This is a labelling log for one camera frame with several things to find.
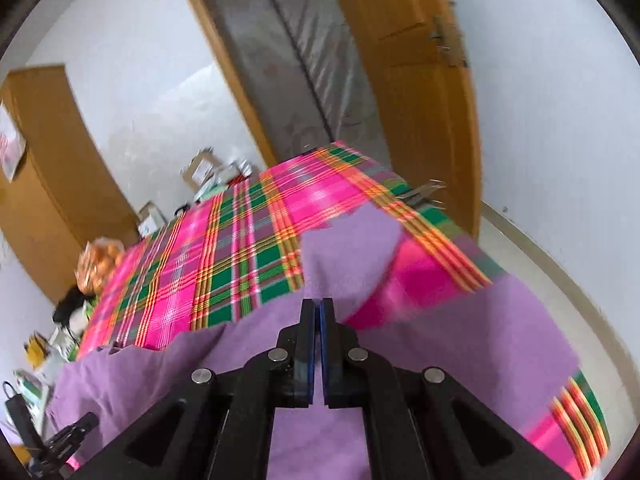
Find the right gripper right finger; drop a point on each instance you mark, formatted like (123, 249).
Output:
(420, 425)

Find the cardboard box with label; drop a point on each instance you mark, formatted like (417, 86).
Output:
(202, 167)

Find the bag of oranges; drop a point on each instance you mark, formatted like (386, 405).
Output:
(97, 263)

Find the white plastic bag on wardrobe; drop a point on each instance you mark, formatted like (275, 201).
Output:
(12, 144)

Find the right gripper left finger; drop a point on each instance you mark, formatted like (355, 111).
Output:
(217, 426)

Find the pink plaid bed sheet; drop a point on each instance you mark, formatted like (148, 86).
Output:
(225, 258)

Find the yellow bag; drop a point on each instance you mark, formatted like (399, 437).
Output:
(36, 349)

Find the grey zippered fabric wardrobe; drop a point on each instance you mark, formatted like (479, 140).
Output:
(300, 66)

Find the wooden door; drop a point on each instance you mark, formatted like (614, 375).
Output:
(413, 54)

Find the white product box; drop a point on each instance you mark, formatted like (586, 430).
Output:
(151, 219)

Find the wooden wardrobe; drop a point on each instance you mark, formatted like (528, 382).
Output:
(62, 196)

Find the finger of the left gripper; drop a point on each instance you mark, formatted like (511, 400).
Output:
(75, 432)

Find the black clothing pile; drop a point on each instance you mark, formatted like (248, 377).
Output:
(71, 302)

